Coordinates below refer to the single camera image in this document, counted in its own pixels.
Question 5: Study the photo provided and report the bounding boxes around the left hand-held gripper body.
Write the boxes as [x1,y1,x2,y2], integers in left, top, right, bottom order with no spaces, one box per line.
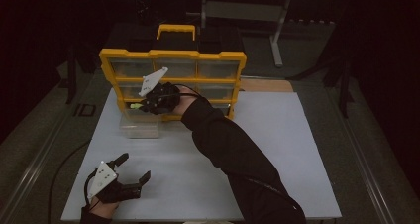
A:
[86,160,142,204]

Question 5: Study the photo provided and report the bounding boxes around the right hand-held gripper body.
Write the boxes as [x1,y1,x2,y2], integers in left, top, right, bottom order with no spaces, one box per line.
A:
[138,66,181,116]

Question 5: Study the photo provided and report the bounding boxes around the clear plastic drawer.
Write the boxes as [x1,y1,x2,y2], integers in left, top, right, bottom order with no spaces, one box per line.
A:
[119,112,161,140]

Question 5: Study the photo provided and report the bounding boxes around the yellow organizer cabinet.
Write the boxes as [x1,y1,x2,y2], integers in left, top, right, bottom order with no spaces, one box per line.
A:
[98,23,248,124]

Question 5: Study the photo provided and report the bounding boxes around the person's right hand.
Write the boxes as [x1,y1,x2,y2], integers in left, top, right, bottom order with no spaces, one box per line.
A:
[171,85,203,117]

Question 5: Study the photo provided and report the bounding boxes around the person's left hand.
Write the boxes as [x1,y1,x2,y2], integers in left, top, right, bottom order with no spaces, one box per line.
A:
[89,201,119,220]

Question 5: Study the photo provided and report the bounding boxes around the grid of clear drawers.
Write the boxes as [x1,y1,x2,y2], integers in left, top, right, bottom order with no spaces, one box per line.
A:
[108,57,241,117]

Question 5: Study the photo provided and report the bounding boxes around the black stand leg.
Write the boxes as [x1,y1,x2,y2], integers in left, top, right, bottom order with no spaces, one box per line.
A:
[338,49,355,119]
[65,42,80,105]

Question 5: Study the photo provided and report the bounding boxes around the wooden board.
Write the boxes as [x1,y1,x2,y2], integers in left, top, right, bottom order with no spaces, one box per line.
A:
[240,78,295,93]

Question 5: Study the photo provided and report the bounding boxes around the grey metal stand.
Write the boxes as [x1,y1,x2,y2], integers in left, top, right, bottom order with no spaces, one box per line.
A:
[186,0,295,68]

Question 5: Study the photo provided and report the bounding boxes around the dark power strip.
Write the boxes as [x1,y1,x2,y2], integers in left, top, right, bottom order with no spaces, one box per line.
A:
[285,18,336,25]

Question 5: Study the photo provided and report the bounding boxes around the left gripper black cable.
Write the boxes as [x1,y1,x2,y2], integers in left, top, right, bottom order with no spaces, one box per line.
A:
[83,169,101,207]

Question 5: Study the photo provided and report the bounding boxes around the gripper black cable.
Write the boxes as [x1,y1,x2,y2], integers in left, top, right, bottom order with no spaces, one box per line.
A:
[83,169,101,207]
[173,83,204,98]

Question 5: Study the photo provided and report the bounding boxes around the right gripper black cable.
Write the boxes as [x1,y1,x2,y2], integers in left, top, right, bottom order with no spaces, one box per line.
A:
[173,83,204,98]

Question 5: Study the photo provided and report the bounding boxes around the black floor cable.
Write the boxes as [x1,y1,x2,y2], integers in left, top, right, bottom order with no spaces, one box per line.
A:
[47,139,92,224]

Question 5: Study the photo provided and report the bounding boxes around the aluminium floor rail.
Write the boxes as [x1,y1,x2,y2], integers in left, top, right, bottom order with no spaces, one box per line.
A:
[325,84,397,224]
[0,81,100,224]

